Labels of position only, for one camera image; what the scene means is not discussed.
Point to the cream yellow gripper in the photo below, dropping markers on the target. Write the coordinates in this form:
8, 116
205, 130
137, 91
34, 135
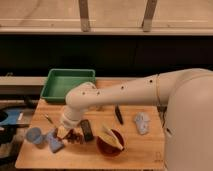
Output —
62, 132

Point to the bunch of dark grapes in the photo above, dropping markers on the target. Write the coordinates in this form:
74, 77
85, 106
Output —
74, 137

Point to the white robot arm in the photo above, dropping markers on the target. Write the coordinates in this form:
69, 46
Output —
187, 95

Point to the blue plastic cup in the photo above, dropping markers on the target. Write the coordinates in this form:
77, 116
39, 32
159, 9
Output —
34, 135

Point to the metal spoon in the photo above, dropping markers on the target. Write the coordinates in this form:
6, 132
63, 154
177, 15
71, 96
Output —
49, 120

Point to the black rectangular remote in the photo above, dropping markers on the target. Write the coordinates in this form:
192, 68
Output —
87, 131

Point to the yellow corn cob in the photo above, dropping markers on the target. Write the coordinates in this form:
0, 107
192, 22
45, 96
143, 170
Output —
108, 136

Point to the red bowl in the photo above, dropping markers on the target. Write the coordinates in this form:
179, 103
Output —
107, 150

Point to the green plastic tray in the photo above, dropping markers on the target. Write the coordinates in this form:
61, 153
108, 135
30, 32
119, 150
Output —
60, 81

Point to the blue black device left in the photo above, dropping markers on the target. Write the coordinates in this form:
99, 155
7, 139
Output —
9, 123

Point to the black handled knife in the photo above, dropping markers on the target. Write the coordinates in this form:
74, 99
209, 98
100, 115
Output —
118, 115

